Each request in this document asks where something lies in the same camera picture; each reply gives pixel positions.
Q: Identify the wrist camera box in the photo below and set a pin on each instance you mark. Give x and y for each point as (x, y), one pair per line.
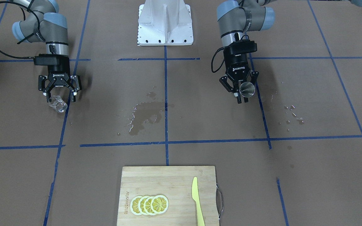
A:
(45, 60)
(242, 47)

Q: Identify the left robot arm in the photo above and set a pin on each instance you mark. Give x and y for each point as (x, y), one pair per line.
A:
(235, 18)

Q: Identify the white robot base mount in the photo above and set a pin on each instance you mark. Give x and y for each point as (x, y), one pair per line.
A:
(165, 23)

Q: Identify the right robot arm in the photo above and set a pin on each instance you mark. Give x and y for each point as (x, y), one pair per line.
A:
(45, 24)

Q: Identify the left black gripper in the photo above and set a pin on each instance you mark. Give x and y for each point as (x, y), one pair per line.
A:
(238, 65)

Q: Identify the steel jigger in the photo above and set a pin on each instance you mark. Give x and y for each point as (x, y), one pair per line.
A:
(247, 89)

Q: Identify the clear glass measuring cup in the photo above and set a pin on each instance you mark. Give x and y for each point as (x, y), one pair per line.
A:
(57, 103)

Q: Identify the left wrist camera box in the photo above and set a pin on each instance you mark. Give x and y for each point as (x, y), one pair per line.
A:
(242, 47)

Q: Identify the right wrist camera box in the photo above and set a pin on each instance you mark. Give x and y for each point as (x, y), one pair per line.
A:
(45, 60)

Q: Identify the bamboo cutting board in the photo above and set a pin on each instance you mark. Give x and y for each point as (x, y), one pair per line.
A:
(175, 183)

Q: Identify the yellow plastic knife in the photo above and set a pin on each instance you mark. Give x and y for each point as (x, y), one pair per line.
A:
(196, 198)

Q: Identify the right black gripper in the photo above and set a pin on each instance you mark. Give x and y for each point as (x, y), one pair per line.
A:
(59, 71)

